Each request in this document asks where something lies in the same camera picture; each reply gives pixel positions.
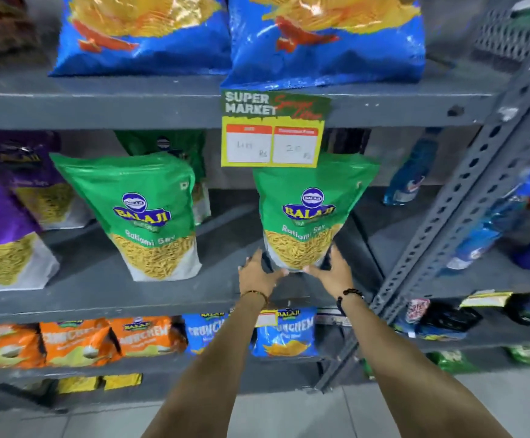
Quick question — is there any person's left hand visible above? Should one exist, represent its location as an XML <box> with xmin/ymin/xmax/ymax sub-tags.
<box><xmin>238</xmin><ymin>249</ymin><xmax>289</xmax><ymax>298</ymax></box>

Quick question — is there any person's right hand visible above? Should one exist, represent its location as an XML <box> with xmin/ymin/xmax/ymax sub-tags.
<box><xmin>302</xmin><ymin>245</ymin><xmax>367</xmax><ymax>301</ymax></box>

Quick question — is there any green snack pouch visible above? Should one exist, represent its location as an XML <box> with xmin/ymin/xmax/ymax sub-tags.
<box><xmin>252</xmin><ymin>152</ymin><xmax>380</xmax><ymax>273</ymax></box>
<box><xmin>49</xmin><ymin>152</ymin><xmax>202</xmax><ymax>282</ymax></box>
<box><xmin>115</xmin><ymin>130</ymin><xmax>212</xmax><ymax>226</ymax></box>

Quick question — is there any person's right forearm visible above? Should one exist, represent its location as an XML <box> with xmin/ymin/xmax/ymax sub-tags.
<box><xmin>338</xmin><ymin>294</ymin><xmax>514</xmax><ymax>438</ymax></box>

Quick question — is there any person's left forearm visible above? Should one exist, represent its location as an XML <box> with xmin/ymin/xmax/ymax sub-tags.
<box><xmin>141</xmin><ymin>294</ymin><xmax>269</xmax><ymax>438</ymax></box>

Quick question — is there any blue snack packet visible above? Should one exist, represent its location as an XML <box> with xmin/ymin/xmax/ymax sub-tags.
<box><xmin>183</xmin><ymin>312</ymin><xmax>229</xmax><ymax>356</ymax></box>
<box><xmin>251</xmin><ymin>307</ymin><xmax>319</xmax><ymax>359</ymax></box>

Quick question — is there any dark packet with red label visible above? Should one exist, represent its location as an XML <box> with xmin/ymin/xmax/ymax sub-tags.
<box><xmin>394</xmin><ymin>297</ymin><xmax>484</xmax><ymax>341</ymax></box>

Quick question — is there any blue cleaner bottle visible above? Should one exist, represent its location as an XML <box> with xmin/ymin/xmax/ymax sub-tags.
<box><xmin>383</xmin><ymin>127</ymin><xmax>442</xmax><ymax>207</ymax></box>
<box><xmin>442</xmin><ymin>164</ymin><xmax>530</xmax><ymax>275</ymax></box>

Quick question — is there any orange snack packet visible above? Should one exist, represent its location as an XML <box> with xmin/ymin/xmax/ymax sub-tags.
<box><xmin>0</xmin><ymin>324</ymin><xmax>46</xmax><ymax>370</ymax></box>
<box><xmin>110</xmin><ymin>316</ymin><xmax>188</xmax><ymax>359</ymax></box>
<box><xmin>39</xmin><ymin>318</ymin><xmax>121</xmax><ymax>367</ymax></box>

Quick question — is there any yellow and green price tag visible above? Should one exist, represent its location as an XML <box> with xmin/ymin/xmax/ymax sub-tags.
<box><xmin>221</xmin><ymin>89</ymin><xmax>332</xmax><ymax>169</ymax></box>

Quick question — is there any grey perforated metal shelf rack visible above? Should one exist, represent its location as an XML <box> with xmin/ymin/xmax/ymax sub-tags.
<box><xmin>308</xmin><ymin>9</ymin><xmax>530</xmax><ymax>395</ymax></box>

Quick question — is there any blue chips bag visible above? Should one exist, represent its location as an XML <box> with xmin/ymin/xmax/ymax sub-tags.
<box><xmin>48</xmin><ymin>0</ymin><xmax>232</xmax><ymax>78</ymax></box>
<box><xmin>221</xmin><ymin>0</ymin><xmax>426</xmax><ymax>92</ymax></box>

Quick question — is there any purple snack pouch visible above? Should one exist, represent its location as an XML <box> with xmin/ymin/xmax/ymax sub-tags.
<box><xmin>0</xmin><ymin>131</ymin><xmax>93</xmax><ymax>231</ymax></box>
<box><xmin>0</xmin><ymin>163</ymin><xmax>60</xmax><ymax>293</ymax></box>

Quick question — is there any grey plastic basket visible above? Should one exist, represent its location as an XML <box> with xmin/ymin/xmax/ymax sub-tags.
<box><xmin>471</xmin><ymin>0</ymin><xmax>530</xmax><ymax>61</ymax></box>

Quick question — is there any brown thread bracelet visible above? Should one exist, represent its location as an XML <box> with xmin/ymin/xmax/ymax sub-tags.
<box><xmin>241</xmin><ymin>290</ymin><xmax>270</xmax><ymax>307</ymax></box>

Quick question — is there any black bead bracelet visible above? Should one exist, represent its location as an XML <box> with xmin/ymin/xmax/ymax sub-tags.
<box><xmin>336</xmin><ymin>288</ymin><xmax>365</xmax><ymax>316</ymax></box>

